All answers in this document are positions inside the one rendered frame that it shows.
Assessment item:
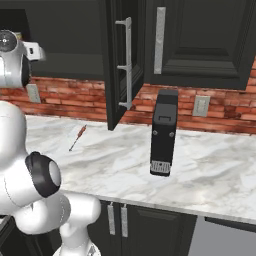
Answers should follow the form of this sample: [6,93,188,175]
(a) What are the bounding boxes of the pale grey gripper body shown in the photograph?
[35,45,47,62]

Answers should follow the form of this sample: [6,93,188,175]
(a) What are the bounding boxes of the dark open cabinet door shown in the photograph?
[98,0,146,132]

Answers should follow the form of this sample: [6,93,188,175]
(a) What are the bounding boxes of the dark closed cabinet door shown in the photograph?
[144,0,256,91]

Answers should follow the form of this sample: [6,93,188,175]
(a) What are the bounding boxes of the narrow dark base cabinet door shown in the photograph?
[87,199,123,256]

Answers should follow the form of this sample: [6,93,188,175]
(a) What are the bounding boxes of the wide dark base cabinet door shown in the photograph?
[120,203,198,256]

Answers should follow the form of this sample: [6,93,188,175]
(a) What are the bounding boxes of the black coffee machine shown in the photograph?
[148,88,180,178]

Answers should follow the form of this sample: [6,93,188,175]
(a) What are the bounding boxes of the grey dishwasher front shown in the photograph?
[187,215,256,256]

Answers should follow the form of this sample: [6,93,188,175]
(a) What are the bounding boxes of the dark wall cabinet carcass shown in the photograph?
[0,0,105,81]

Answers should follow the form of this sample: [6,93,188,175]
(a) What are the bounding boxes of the grey wall outlet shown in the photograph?
[192,95,211,118]
[26,83,42,104]

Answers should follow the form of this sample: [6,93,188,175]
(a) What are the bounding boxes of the silver open door handle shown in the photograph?
[114,17,134,111]

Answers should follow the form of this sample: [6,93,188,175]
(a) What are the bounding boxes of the red-handled thin tool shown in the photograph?
[68,124,88,153]

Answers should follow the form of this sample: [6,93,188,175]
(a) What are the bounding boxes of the silver closed door handle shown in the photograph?
[153,6,167,75]

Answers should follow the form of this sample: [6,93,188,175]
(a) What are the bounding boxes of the silver base cabinet handle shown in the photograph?
[120,203,129,239]
[106,201,116,236]

